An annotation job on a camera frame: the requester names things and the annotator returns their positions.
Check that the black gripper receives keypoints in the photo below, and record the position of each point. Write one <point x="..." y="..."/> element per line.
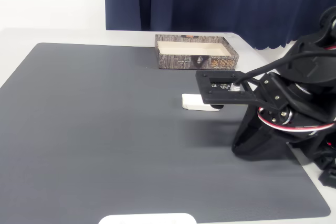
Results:
<point x="258" y="132"/>

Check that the white rectangular block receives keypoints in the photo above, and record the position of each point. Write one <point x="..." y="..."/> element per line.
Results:
<point x="190" y="102"/>

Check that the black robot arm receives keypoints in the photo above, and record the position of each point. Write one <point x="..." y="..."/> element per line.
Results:
<point x="309" y="58"/>

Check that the bark print cardboard box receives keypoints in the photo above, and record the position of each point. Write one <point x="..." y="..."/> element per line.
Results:
<point x="183" y="61"/>

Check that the white rounded device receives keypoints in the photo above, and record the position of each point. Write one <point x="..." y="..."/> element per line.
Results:
<point x="147" y="219"/>

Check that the grey mat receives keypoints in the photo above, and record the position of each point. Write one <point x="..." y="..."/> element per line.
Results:
<point x="105" y="129"/>

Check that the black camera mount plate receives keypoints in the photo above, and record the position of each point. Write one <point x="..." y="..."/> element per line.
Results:
<point x="223" y="98"/>

